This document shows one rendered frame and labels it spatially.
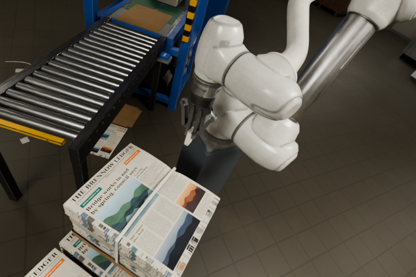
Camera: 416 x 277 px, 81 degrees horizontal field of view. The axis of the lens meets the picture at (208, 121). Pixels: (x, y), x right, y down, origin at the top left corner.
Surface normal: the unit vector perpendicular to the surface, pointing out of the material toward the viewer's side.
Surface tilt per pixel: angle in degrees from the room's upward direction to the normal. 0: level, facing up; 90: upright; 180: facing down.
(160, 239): 2
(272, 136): 60
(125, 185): 3
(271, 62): 16
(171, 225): 1
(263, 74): 35
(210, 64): 92
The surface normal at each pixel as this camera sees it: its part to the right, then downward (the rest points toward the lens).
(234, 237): 0.26, -0.70
